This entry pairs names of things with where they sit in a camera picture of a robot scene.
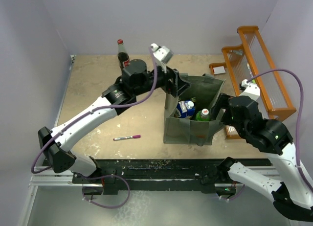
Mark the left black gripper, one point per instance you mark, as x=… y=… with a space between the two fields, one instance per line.
x=178 y=85

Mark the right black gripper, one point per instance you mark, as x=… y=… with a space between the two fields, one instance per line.
x=221 y=101

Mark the green canvas bag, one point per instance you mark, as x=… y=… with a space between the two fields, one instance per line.
x=206 y=90

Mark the green orange juice bottle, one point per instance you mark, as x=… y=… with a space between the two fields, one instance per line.
x=202 y=115

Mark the blue juice carton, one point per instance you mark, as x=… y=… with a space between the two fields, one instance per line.
x=185 y=109

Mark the glass cola bottle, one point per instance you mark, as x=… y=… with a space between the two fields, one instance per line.
x=123 y=56

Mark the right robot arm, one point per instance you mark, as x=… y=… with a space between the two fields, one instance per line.
x=292 y=195

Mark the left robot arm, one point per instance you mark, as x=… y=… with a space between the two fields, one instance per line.
x=57 y=143

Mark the white red small box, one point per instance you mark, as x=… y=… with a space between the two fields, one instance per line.
x=219 y=70

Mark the green marker on shelf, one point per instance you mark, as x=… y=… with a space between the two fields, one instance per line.
x=250 y=72

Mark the orange wooden shelf rack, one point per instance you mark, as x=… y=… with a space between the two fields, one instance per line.
x=274 y=102

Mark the grey metal clip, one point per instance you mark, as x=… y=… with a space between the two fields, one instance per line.
x=237 y=52

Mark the purple marker pen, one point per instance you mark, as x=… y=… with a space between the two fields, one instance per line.
x=126 y=137

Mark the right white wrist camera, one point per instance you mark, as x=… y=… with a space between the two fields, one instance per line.
x=250 y=89

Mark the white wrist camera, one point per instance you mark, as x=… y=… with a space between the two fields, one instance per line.
x=162 y=55
x=250 y=89

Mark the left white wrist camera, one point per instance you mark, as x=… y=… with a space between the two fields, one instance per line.
x=162 y=55

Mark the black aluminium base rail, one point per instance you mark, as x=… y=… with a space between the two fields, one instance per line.
x=114 y=175

